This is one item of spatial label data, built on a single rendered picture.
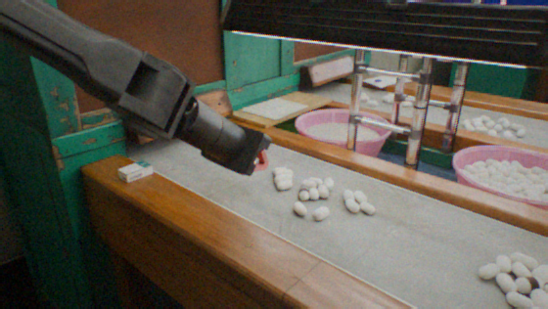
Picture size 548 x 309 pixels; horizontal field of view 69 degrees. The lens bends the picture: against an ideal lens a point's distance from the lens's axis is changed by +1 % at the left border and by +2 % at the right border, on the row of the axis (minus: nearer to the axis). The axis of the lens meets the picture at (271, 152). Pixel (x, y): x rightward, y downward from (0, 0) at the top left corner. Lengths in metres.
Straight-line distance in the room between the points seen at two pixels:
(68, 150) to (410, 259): 0.71
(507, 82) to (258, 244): 2.98
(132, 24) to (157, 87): 0.54
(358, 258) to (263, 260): 0.16
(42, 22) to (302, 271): 0.43
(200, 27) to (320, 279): 0.75
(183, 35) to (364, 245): 0.69
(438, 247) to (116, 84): 0.55
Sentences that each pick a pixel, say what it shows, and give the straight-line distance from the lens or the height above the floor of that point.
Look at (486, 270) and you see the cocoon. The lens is 0.68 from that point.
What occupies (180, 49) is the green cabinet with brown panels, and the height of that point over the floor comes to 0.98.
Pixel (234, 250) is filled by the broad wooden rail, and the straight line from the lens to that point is 0.62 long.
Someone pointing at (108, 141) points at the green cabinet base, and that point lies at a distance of 0.99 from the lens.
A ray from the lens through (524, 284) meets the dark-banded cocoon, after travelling 0.67.
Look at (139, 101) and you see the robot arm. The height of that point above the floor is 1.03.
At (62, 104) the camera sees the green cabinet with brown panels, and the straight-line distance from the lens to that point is 0.92.
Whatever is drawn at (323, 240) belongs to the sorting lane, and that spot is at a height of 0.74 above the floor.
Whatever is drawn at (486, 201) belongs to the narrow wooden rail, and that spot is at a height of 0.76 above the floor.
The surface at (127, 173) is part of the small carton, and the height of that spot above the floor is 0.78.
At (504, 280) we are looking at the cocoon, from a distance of 0.67.
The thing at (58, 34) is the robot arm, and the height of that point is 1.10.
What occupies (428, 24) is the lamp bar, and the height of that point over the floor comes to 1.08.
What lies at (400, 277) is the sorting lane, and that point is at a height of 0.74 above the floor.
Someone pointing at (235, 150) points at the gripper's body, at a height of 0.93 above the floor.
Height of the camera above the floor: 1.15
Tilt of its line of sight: 24 degrees down
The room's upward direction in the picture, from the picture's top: straight up
